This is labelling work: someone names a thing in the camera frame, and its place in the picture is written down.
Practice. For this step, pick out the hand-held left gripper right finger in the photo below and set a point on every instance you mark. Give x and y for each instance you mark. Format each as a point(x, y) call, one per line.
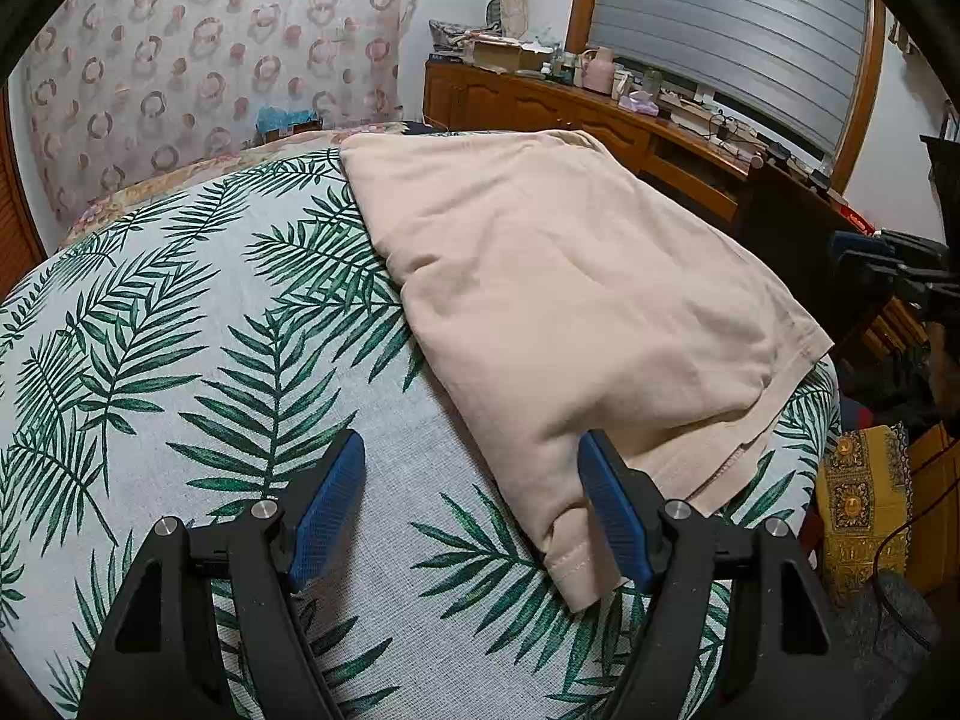
point(615, 517)

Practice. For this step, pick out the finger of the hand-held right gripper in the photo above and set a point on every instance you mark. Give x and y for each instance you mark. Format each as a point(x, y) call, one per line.
point(862, 251)

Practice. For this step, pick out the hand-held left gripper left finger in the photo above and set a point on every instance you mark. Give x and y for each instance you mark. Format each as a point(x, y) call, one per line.
point(330, 510)

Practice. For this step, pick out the peach printed t-shirt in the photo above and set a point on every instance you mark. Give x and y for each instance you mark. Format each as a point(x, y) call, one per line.
point(562, 300)

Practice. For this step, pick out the dark chair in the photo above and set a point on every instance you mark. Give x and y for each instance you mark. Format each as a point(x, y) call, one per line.
point(795, 240)

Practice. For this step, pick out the white power strip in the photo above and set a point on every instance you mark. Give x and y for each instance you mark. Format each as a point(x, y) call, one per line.
point(712, 120)

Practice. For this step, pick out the palm leaf print blanket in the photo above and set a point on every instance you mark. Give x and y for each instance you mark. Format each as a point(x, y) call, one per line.
point(187, 360)

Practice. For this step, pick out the yellow patterned cushion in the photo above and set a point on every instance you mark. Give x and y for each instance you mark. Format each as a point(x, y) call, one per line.
point(862, 510)

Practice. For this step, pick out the grey window blind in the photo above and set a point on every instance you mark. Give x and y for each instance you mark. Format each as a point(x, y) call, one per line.
point(735, 30)

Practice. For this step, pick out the purple tissue pack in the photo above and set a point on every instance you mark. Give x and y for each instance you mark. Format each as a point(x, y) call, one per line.
point(639, 103)

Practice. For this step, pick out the grey cloth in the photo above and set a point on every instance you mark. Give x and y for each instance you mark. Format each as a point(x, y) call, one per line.
point(885, 652)

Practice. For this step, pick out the pink jug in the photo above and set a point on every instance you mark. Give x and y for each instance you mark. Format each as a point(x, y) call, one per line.
point(598, 71)

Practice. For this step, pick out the wooden sideboard cabinet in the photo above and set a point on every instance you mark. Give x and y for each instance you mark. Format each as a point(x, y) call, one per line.
point(540, 112)

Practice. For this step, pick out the floral quilt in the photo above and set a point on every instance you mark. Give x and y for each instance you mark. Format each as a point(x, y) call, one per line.
point(150, 191)

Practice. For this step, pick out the blue cloth in box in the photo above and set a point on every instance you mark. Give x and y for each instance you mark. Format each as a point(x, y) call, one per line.
point(289, 120)

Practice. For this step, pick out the open cardboard box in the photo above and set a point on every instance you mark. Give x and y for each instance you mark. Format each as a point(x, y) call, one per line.
point(506, 56)

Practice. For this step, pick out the wooden louvered wardrobe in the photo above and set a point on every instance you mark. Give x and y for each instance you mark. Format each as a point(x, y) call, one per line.
point(15, 202)

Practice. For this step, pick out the folded floral cloth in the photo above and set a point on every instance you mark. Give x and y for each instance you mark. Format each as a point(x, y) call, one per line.
point(457, 37)

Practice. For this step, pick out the circle pattern sheer curtain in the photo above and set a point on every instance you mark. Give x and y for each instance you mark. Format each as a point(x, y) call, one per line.
point(187, 67)

